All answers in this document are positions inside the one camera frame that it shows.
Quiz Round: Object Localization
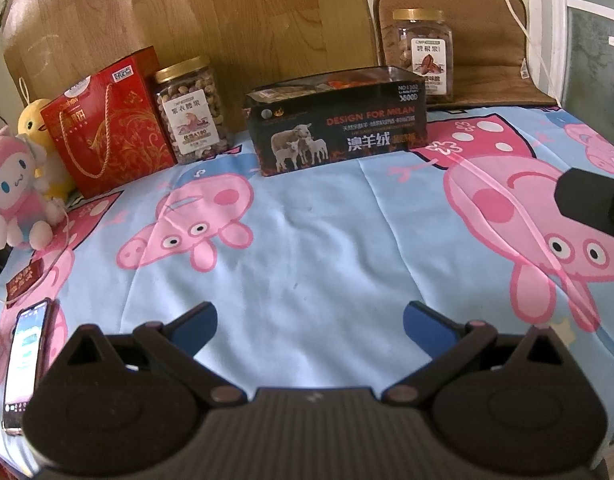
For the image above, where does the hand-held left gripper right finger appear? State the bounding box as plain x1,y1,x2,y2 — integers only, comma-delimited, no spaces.
385,301,572,406

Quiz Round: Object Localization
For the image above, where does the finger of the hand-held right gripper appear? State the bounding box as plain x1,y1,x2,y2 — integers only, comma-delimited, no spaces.
556,167,614,242

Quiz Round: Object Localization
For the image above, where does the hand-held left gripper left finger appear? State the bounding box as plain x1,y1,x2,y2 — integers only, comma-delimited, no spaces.
62,301,248,408

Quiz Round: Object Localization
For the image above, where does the black printed box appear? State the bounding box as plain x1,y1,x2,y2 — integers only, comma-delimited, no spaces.
244,66,428,178

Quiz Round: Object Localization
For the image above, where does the printed blanket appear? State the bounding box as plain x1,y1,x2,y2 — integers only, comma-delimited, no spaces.
0,102,614,461

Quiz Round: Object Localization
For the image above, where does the grey green door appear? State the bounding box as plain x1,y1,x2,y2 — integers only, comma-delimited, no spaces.
562,0,614,128

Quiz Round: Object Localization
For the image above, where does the smartphone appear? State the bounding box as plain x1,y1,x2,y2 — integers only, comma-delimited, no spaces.
2,297,56,436

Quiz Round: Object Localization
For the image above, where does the small red box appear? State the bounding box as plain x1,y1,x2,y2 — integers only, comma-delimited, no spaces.
6,259,46,307

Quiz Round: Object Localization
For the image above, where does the brown seat cushion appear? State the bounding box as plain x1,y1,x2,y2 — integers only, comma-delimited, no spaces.
372,0,561,109

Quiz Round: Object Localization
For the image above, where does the red gift box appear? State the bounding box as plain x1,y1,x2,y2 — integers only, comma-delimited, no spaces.
39,46,178,200

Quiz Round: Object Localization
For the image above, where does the square nut jar gold lid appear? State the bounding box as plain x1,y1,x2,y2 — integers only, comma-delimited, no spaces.
391,8,456,104

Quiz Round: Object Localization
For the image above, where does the round nut jar gold lid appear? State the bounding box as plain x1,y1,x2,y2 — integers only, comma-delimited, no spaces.
153,56,234,165

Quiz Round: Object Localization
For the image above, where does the pink plush toy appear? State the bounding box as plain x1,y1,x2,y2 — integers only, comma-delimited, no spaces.
0,126,68,252

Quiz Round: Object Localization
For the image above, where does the tan snack packet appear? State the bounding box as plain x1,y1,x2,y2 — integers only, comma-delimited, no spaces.
251,86,320,105

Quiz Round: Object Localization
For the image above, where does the orange snack packet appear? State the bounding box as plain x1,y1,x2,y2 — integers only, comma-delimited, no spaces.
326,71,390,89

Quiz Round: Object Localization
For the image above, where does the yellow duck plush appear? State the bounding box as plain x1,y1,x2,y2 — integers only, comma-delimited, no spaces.
17,98,78,202

